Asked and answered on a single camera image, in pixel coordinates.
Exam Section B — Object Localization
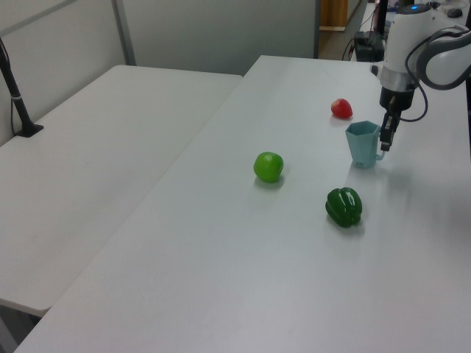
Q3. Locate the black equipment box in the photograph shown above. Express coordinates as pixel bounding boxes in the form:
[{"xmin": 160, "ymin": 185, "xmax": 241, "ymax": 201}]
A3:
[{"xmin": 352, "ymin": 31, "xmax": 386, "ymax": 62}]

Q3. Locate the light blue faceted mug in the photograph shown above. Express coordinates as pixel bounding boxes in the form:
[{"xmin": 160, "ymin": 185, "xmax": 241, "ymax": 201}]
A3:
[{"xmin": 344, "ymin": 121, "xmax": 388, "ymax": 170}]

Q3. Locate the wooden cabinet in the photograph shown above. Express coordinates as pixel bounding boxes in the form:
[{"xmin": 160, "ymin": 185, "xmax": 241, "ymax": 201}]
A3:
[{"xmin": 319, "ymin": 0, "xmax": 349, "ymax": 32}]

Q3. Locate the grey cable hose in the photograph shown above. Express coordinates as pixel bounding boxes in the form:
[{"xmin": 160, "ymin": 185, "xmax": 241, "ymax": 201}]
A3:
[{"xmin": 406, "ymin": 27, "xmax": 471, "ymax": 80}]

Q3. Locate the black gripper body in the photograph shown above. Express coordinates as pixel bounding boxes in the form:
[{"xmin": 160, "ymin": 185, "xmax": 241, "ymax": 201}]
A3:
[{"xmin": 379, "ymin": 85, "xmax": 416, "ymax": 113}]

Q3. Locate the grey partition post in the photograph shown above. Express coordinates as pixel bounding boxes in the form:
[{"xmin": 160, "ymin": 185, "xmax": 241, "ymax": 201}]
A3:
[{"xmin": 111, "ymin": 0, "xmax": 138, "ymax": 68}]

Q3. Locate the red and cream toy fruit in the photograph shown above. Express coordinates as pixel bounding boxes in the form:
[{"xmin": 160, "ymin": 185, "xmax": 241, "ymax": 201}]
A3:
[{"xmin": 330, "ymin": 98, "xmax": 353, "ymax": 119}]

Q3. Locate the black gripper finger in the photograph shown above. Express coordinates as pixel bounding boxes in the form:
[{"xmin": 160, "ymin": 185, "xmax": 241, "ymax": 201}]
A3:
[
  {"xmin": 390, "ymin": 109, "xmax": 401, "ymax": 146},
  {"xmin": 380, "ymin": 110, "xmax": 394, "ymax": 152}
]

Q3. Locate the black pole with foot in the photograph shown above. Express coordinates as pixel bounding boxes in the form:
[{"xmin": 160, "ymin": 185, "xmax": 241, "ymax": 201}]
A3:
[{"xmin": 0, "ymin": 36, "xmax": 44, "ymax": 138}]

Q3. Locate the green bell pepper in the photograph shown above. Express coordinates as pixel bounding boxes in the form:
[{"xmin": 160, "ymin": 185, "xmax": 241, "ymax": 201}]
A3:
[{"xmin": 325, "ymin": 187, "xmax": 364, "ymax": 228}]

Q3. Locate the white side table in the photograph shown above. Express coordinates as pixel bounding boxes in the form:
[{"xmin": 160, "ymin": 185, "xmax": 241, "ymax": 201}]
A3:
[{"xmin": 0, "ymin": 65, "xmax": 244, "ymax": 318}]

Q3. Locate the green apple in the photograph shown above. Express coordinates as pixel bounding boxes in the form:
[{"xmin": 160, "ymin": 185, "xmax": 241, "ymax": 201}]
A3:
[{"xmin": 252, "ymin": 151, "xmax": 285, "ymax": 184}]

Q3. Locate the thin dark gripper cable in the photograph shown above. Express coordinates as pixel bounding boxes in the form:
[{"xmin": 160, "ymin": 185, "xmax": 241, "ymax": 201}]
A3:
[{"xmin": 399, "ymin": 82, "xmax": 430, "ymax": 123}]

